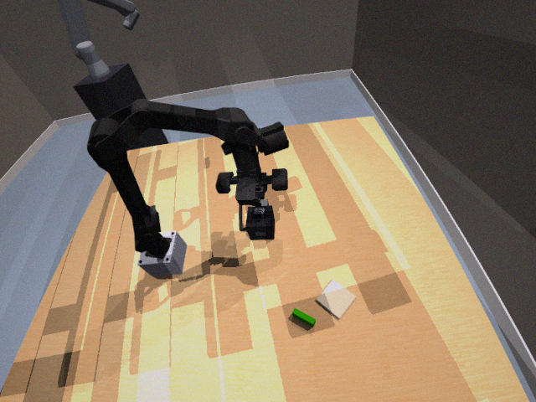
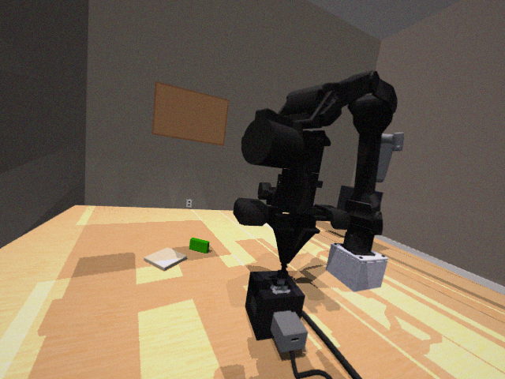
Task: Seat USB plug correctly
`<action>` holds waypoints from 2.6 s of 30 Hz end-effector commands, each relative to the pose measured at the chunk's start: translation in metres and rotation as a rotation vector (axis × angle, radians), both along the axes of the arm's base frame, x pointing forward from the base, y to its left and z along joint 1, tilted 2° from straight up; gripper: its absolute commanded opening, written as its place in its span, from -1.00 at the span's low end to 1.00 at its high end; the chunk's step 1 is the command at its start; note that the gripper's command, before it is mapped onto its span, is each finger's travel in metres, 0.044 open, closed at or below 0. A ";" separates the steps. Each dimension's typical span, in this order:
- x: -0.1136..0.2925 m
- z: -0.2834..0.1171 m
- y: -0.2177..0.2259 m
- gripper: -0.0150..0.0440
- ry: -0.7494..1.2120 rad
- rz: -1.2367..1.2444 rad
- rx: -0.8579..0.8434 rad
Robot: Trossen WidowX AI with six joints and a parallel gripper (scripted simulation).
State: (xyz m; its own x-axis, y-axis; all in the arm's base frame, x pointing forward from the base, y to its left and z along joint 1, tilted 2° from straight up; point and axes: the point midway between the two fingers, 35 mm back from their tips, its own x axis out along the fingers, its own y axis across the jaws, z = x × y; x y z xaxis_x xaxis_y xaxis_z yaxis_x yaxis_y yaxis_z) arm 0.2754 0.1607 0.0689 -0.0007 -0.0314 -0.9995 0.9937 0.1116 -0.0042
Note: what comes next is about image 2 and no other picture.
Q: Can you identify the green rectangular block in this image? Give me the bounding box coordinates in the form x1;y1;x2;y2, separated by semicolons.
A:
189;238;209;253

